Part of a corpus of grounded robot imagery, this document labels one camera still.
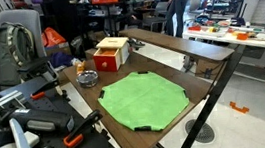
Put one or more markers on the green microfiber cloth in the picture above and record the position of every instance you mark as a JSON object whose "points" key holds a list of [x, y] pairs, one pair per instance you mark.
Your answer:
{"points": [[142, 99]]}

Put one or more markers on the orange plush bunny toy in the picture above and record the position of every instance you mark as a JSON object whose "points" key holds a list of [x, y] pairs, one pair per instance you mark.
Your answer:
{"points": [[80, 68]]}

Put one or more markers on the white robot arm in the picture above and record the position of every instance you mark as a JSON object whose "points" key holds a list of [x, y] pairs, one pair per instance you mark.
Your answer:
{"points": [[21, 140]]}

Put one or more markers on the red front wooden drawer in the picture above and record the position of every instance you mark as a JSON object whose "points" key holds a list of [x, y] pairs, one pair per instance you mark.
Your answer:
{"points": [[106, 62]]}

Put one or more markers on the silver pot lid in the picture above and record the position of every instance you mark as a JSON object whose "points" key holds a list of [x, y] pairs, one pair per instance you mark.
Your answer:
{"points": [[87, 78]]}

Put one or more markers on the cardboard box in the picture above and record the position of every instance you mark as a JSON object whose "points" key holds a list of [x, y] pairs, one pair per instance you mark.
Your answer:
{"points": [[205, 67]]}

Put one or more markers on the standing person in jeans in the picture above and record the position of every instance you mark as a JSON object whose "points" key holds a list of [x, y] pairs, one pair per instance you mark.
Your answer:
{"points": [[178, 5]]}

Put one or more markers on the black metal table leg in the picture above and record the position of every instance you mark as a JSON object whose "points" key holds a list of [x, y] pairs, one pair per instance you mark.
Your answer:
{"points": [[215, 91]]}

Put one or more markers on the orange bag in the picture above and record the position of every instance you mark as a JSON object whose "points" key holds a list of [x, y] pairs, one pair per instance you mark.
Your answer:
{"points": [[53, 37]]}

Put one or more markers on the round floor drain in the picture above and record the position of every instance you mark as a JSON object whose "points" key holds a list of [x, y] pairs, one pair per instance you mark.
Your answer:
{"points": [[204, 132]]}

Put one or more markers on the black handheld device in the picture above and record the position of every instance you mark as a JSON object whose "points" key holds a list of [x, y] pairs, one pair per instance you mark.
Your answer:
{"points": [[42, 119]]}

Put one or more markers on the orange floor marker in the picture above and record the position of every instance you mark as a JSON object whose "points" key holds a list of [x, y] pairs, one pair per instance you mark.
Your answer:
{"points": [[238, 108]]}

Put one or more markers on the grey office chair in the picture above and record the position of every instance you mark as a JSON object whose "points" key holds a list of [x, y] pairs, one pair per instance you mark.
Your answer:
{"points": [[24, 21]]}

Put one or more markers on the grey backpack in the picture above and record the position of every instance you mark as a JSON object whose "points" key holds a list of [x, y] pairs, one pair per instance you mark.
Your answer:
{"points": [[5, 58]]}

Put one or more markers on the white work table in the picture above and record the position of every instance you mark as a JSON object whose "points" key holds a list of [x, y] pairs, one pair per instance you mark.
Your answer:
{"points": [[263, 40]]}

